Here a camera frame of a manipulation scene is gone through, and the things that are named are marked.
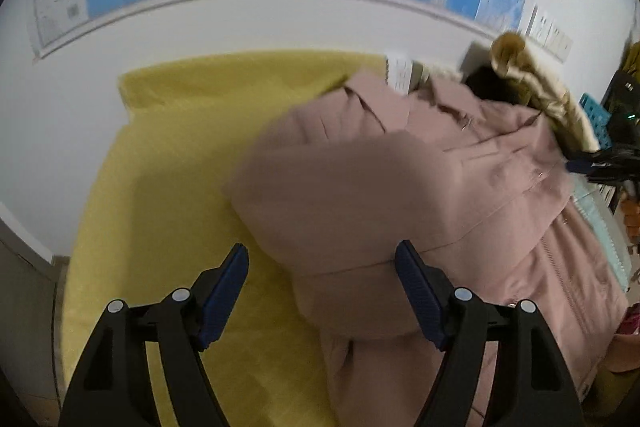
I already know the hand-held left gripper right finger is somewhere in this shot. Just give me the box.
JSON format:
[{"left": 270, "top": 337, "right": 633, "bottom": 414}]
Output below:
[{"left": 395, "top": 240, "right": 583, "bottom": 427}]

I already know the pink jacket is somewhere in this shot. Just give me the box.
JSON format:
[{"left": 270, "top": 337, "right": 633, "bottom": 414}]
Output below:
[{"left": 222, "top": 71, "right": 632, "bottom": 427}]

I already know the cream garment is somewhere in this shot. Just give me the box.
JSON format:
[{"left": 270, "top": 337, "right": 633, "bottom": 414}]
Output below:
[{"left": 489, "top": 32, "right": 601, "bottom": 154}]

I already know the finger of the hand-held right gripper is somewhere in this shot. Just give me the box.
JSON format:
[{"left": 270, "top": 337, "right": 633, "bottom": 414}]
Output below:
[
  {"left": 586, "top": 169, "right": 640, "bottom": 188},
  {"left": 565, "top": 147, "right": 640, "bottom": 172}
]

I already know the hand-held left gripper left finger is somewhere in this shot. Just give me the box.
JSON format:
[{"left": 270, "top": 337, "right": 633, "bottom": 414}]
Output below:
[{"left": 59, "top": 243, "right": 249, "bottom": 427}]

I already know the black garment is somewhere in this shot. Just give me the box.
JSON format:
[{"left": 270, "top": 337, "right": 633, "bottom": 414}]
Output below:
[{"left": 464, "top": 66, "right": 532, "bottom": 108}]

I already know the patchwork print bed sheet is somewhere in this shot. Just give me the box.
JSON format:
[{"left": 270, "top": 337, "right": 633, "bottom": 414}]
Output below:
[{"left": 59, "top": 41, "right": 636, "bottom": 427}]

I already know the grey wardrobe door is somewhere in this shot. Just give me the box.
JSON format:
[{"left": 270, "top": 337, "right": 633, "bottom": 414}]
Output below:
[{"left": 0, "top": 202, "right": 68, "bottom": 408}]

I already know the white wall socket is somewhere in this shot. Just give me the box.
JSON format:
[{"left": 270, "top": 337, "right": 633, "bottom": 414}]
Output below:
[{"left": 537, "top": 14, "right": 559, "bottom": 51}]

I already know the white wall switch plate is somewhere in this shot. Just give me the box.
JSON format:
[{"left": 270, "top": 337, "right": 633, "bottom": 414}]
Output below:
[{"left": 552, "top": 29, "right": 574, "bottom": 61}]

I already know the blue perforated plastic basket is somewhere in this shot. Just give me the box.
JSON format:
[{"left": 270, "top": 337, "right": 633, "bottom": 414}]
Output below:
[{"left": 579, "top": 93, "right": 614, "bottom": 148}]

